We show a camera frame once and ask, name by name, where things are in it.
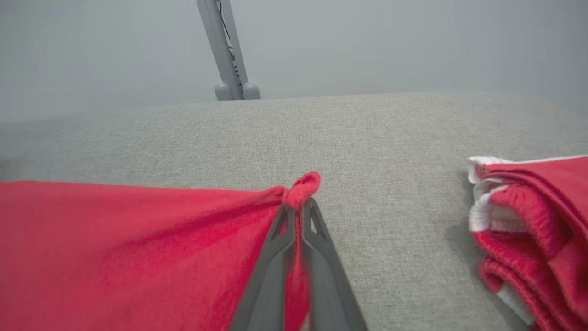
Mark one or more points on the grey metal pole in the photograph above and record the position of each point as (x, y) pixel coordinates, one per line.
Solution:
(220, 46)

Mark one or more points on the red garment with white trim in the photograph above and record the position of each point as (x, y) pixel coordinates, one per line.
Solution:
(115, 253)

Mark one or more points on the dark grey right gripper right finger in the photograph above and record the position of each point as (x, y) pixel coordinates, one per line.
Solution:
(328, 299)

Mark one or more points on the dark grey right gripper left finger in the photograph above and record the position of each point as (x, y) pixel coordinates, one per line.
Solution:
(266, 294)

